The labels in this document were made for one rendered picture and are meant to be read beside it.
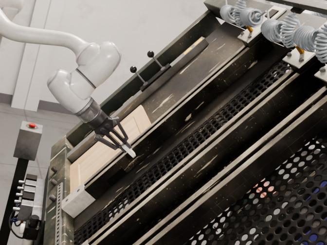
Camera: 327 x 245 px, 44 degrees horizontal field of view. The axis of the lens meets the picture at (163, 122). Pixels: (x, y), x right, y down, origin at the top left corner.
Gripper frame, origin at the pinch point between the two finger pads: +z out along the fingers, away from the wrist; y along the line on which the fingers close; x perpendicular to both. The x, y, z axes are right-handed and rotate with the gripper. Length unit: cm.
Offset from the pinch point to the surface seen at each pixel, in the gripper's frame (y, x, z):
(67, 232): -38.0, -10.5, 5.1
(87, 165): -26.8, 32.2, 6.7
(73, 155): -35, 53, 6
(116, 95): 1, 77, 3
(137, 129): 4.4, 25.7, 6.7
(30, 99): -116, 344, 20
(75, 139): -35, 77, 7
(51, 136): -112, 280, 53
